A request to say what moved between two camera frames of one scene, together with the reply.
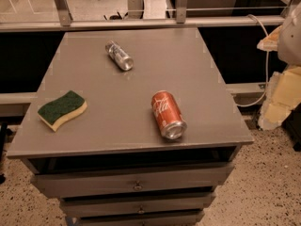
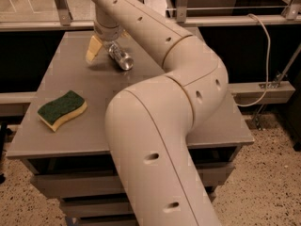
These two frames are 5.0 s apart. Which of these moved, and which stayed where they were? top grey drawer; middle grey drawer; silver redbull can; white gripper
Moved: white gripper
Stayed: silver redbull can; middle grey drawer; top grey drawer
